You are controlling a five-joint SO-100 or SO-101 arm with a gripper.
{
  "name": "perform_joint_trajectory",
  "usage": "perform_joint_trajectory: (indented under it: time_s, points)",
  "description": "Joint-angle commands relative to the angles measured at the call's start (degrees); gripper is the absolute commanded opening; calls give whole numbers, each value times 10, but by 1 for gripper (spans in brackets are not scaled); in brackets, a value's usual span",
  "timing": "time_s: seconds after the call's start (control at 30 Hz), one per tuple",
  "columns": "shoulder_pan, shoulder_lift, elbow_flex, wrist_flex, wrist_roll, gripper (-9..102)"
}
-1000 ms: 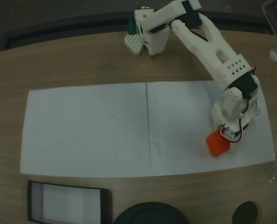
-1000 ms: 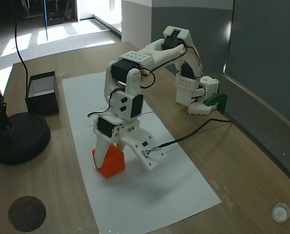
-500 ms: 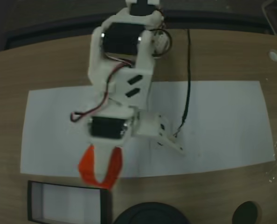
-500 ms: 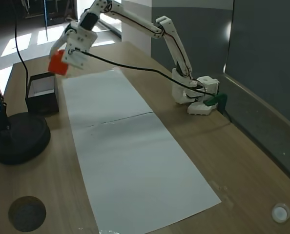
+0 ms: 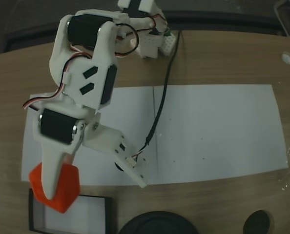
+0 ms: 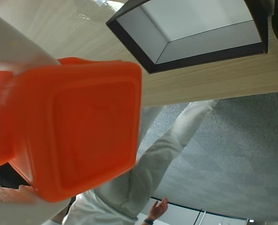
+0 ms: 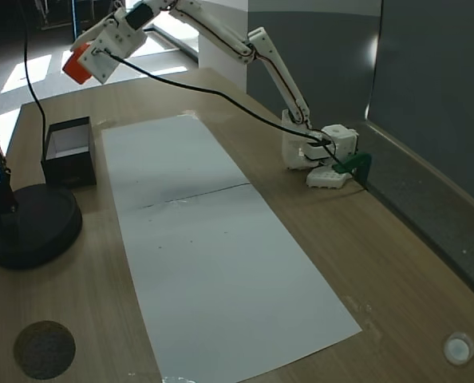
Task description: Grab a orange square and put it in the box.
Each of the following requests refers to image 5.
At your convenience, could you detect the orange cube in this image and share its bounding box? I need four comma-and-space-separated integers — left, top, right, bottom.
28, 162, 81, 215

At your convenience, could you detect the dark brown open box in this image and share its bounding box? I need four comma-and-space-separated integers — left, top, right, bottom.
28, 188, 113, 233

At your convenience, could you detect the white paper sheet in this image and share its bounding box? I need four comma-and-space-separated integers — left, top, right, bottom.
153, 83, 289, 184
21, 86, 158, 188

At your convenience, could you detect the black desk lamp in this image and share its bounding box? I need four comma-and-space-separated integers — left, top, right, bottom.
119, 210, 200, 234

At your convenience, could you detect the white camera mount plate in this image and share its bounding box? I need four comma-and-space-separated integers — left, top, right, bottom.
82, 114, 147, 189

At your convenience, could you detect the red black servo wire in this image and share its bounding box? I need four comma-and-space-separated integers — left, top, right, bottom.
22, 50, 93, 111

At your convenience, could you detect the black camera cable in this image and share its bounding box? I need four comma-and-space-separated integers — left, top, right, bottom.
134, 30, 184, 162

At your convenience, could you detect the black looped servo wire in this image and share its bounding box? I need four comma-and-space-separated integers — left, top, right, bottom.
114, 22, 139, 59

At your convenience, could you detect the dark round cable grommet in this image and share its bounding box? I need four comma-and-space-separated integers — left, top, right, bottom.
242, 210, 275, 234

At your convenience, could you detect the white wire frame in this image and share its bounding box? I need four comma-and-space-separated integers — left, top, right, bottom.
272, 0, 290, 39

